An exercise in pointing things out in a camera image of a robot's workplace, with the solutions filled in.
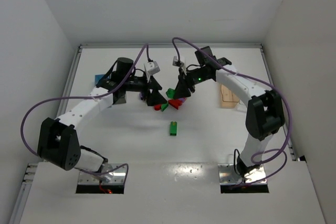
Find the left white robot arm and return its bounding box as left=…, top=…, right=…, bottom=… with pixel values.
left=37, top=57, right=166, bottom=173

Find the green square lego brick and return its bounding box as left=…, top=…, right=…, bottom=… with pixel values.
left=166, top=88, right=175, bottom=99

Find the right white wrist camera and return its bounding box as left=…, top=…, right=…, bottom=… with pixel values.
left=172, top=56, right=185, bottom=68

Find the blue plastic bin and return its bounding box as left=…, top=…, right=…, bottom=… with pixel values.
left=94, top=74, right=104, bottom=85

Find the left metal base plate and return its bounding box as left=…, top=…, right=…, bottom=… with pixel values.
left=78, top=163, right=129, bottom=186

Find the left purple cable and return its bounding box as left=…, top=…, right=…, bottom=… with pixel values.
left=20, top=43, right=153, bottom=184

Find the purple cable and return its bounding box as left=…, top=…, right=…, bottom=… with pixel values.
left=20, top=43, right=153, bottom=184
left=172, top=37, right=293, bottom=190

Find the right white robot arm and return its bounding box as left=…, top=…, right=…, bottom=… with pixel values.
left=173, top=46, right=284, bottom=176

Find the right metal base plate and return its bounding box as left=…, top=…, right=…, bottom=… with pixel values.
left=218, top=163, right=267, bottom=186

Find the metal base plate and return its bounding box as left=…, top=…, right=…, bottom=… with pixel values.
left=78, top=163, right=129, bottom=186
left=218, top=163, right=267, bottom=186

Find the multicolour stacked lego tower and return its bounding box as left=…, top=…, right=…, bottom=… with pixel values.
left=179, top=98, right=187, bottom=103

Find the small green lego wedge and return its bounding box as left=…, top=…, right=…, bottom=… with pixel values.
left=161, top=103, right=169, bottom=111

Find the wooden tan bin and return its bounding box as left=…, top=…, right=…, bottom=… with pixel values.
left=220, top=84, right=240, bottom=109

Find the aluminium frame rail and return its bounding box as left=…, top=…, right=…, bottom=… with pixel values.
left=5, top=41, right=301, bottom=224

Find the red rounded lego brick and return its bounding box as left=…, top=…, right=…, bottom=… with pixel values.
left=154, top=104, right=161, bottom=111

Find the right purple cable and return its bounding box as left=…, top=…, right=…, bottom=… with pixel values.
left=172, top=37, right=293, bottom=190

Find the red arch lego brick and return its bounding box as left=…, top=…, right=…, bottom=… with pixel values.
left=168, top=99, right=183, bottom=110

